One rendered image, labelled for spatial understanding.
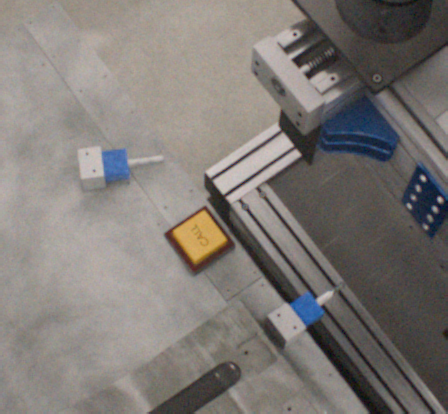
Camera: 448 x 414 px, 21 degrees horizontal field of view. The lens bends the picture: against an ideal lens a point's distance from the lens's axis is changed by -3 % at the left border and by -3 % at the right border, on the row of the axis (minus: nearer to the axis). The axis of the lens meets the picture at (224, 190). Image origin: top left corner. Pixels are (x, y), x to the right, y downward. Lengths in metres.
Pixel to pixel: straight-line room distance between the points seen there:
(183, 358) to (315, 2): 0.56
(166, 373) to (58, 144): 0.44
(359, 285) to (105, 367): 0.81
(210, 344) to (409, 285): 0.85
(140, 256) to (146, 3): 1.19
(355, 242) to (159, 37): 0.75
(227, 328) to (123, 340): 0.18
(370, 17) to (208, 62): 1.20
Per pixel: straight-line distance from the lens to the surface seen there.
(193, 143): 2.81
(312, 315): 1.83
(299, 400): 1.78
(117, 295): 1.87
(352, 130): 1.86
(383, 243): 2.54
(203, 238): 1.86
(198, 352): 1.76
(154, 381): 1.75
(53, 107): 1.99
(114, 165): 1.89
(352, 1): 1.75
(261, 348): 1.79
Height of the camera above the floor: 2.61
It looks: 70 degrees down
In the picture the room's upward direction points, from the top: 4 degrees clockwise
